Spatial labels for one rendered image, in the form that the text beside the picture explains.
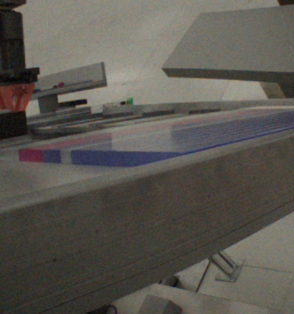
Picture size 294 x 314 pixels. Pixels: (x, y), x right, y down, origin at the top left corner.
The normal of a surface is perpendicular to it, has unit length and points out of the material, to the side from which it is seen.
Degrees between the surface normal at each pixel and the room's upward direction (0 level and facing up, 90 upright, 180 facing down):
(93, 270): 90
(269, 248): 0
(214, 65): 0
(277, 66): 0
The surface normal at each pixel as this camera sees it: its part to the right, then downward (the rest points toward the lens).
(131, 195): 0.71, 0.02
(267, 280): -0.55, -0.59
